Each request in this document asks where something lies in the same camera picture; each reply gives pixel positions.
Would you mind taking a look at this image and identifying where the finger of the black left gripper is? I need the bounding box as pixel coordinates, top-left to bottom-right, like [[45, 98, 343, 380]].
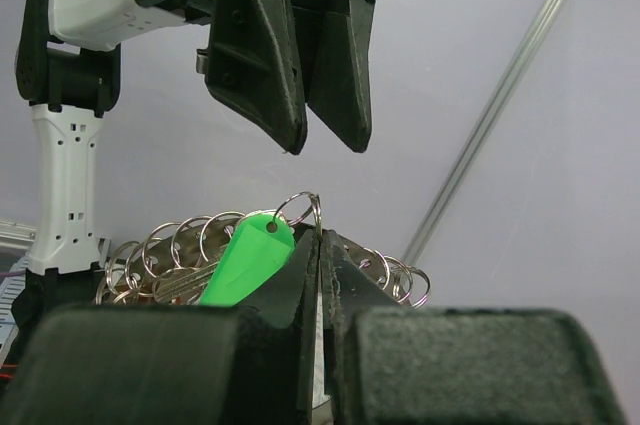
[[291, 0, 376, 153], [204, 0, 307, 154]]

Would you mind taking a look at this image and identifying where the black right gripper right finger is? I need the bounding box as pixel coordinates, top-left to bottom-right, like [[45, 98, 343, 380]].
[[319, 230, 625, 424]]

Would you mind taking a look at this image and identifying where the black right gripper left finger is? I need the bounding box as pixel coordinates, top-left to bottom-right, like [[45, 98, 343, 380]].
[[1, 232, 319, 424]]

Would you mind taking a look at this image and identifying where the grey disc with key rings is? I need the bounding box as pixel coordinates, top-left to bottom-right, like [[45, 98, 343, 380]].
[[94, 192, 432, 310]]

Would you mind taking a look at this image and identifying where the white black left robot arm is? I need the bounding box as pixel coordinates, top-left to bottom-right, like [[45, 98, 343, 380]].
[[13, 0, 376, 321]]

